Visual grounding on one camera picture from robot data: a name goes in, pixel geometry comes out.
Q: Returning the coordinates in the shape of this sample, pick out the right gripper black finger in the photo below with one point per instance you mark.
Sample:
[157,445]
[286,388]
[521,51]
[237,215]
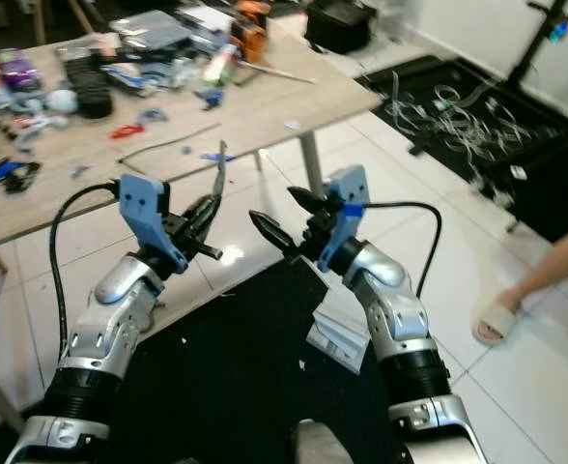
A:
[277,234]
[311,203]

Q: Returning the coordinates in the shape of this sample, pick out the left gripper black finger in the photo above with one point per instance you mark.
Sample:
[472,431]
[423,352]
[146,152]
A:
[216,211]
[197,213]

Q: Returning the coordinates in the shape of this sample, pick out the thin grey plastic strip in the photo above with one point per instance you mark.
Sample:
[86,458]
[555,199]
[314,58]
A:
[222,159]

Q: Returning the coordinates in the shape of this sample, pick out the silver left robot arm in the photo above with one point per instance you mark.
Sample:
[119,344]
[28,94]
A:
[110,329]

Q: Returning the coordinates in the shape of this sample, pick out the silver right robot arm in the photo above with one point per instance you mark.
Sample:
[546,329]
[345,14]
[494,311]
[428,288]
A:
[405,319]

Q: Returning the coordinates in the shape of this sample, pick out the blue tape wrap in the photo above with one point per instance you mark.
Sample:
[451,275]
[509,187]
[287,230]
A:
[354,208]

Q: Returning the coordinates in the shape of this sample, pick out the small blue flat piece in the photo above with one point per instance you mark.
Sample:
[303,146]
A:
[214,157]

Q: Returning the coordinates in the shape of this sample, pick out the small white scrap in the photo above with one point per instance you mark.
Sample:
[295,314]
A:
[291,124]

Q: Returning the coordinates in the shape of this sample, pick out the small grey clip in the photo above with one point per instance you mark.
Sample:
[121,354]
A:
[153,115]

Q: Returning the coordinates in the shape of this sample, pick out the small red tool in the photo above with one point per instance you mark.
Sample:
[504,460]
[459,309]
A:
[127,130]

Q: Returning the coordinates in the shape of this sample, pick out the small blue clamp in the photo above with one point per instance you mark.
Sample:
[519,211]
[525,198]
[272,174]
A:
[210,96]

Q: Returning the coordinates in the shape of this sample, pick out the thin wooden stick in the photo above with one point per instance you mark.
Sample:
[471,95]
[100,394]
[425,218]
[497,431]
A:
[276,72]

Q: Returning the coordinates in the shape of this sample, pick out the white and green bottle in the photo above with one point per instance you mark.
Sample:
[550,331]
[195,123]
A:
[219,66]

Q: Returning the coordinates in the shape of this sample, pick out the black carpet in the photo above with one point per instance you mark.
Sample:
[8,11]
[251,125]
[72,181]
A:
[226,387]

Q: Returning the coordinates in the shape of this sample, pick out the black keyboard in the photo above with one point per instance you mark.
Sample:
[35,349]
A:
[89,87]

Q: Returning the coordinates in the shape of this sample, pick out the orange power drill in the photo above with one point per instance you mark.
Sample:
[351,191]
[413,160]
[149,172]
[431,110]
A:
[250,41]

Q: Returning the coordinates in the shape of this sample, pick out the white and blue toy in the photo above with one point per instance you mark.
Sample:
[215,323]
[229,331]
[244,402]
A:
[62,100]

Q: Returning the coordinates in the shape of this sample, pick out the black bag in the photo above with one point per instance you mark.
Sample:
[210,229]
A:
[342,24]

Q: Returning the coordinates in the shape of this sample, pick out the blue and black tool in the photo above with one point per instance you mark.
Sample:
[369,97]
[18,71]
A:
[18,174]

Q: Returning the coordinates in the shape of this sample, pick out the grey flat case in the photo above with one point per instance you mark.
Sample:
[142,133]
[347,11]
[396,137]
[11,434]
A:
[151,31]

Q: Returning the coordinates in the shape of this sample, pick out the beige slipper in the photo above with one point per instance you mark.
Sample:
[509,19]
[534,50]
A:
[496,324]

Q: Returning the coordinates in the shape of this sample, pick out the grey robot leg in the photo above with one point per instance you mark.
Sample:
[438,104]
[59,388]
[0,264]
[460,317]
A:
[321,445]

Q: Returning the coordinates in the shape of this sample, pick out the purple packet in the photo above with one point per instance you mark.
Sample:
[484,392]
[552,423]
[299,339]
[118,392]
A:
[21,72]

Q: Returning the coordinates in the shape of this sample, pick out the black floor mat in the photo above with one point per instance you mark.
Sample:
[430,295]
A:
[545,193]

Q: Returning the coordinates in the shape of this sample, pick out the person's bare leg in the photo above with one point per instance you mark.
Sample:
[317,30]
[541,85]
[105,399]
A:
[554,261]

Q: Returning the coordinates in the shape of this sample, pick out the wooden chair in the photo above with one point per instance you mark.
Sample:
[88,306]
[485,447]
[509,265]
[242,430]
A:
[57,19]

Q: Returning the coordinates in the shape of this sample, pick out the black tripod stand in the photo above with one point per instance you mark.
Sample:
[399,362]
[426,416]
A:
[537,48]

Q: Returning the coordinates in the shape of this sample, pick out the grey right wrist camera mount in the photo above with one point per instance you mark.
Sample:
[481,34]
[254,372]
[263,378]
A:
[350,184]

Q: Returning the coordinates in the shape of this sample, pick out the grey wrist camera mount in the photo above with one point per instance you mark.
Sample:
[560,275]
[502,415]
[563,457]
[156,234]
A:
[144,208]
[350,184]

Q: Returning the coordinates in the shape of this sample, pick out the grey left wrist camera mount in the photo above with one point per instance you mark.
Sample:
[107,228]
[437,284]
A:
[144,208]

